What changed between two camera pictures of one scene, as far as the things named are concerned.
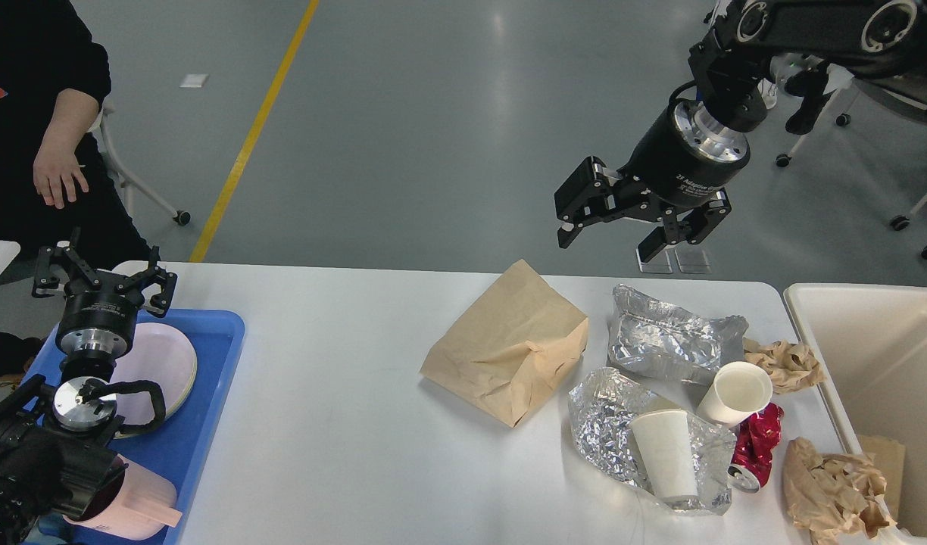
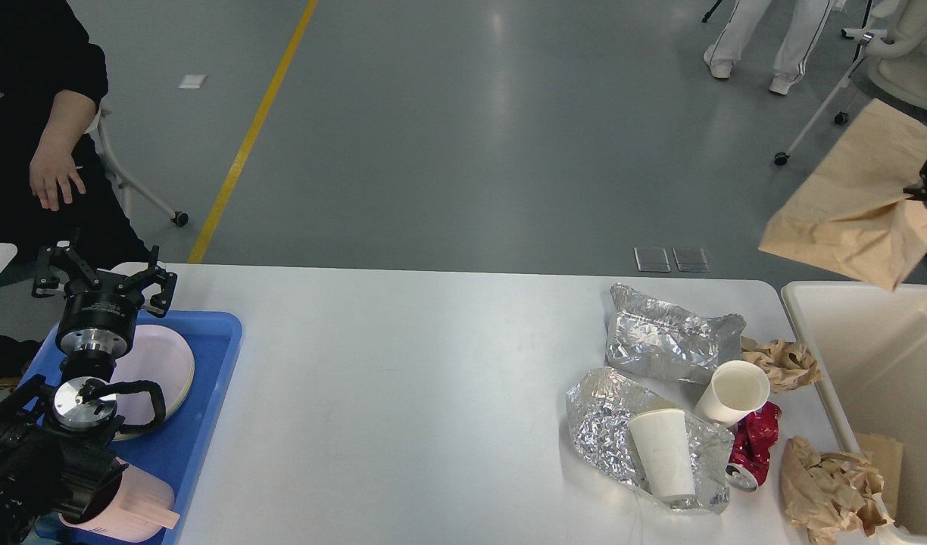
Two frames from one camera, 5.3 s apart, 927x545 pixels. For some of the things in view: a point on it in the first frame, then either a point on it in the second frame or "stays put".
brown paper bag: x=512 y=347 -> x=852 y=212
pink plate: x=157 y=353 stays put
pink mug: x=138 y=504 stays put
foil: x=649 y=335 stays put
